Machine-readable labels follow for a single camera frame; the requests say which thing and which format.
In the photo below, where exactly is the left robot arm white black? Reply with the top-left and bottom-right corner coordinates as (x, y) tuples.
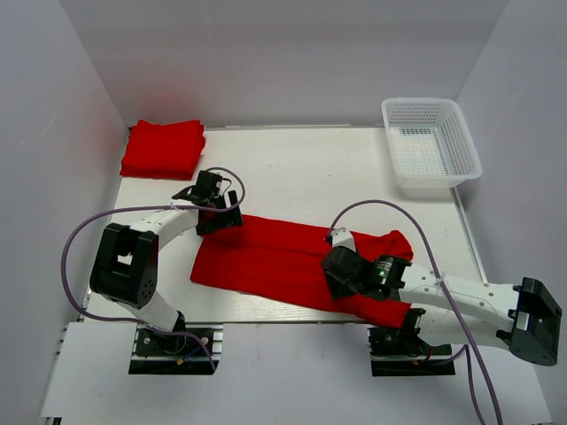
(89, 166), (245, 353)

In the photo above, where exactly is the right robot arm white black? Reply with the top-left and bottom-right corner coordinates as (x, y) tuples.
(322, 246), (563, 367)

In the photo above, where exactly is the folded red t shirt stack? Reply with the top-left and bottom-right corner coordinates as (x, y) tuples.
(120, 120), (206, 181)

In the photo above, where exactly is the white plastic basket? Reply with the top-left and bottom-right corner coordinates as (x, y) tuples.
(381, 97), (482, 190)

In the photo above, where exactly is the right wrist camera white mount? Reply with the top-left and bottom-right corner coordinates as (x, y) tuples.
(325, 228), (357, 251)

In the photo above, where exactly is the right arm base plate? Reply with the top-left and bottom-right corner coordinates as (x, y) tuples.
(368, 327), (455, 377)

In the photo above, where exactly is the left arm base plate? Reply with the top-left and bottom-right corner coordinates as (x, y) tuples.
(128, 326), (222, 376)

